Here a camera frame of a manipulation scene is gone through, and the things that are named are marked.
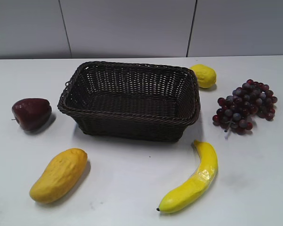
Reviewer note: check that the yellow banana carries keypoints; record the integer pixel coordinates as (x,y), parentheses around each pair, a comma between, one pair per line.
(187,193)

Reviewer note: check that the dark woven wicker basket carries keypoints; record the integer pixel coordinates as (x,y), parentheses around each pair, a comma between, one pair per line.
(130,100)

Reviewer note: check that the yellow mango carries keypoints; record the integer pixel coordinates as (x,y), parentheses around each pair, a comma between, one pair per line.
(60,176)

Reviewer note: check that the yellow lemon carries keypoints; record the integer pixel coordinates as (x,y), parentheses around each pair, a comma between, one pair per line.
(206,76)

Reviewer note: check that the purple grape bunch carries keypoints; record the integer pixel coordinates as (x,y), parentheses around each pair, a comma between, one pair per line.
(252,98)

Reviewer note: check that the dark red apple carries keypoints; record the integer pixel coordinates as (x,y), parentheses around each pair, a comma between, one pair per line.
(31,113)

